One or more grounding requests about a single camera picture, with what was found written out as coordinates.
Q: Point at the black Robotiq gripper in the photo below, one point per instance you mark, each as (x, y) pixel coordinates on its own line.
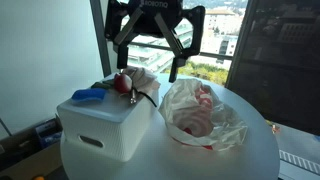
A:
(157, 18)

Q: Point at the white pink cloth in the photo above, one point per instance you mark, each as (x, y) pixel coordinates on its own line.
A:
(143, 79)

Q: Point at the red white toy ball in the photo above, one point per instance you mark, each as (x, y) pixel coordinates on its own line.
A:
(122, 83)

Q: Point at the dark green object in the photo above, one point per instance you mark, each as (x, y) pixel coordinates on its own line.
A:
(107, 84)

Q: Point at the white red plastic carrier bag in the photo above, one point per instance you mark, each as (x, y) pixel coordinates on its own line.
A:
(195, 116)

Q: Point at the blue sponge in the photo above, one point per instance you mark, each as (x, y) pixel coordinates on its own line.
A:
(88, 95)

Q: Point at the white plastic basket box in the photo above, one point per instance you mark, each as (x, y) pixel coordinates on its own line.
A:
(112, 127)

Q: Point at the cardboard box with items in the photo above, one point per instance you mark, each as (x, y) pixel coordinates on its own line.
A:
(32, 153)

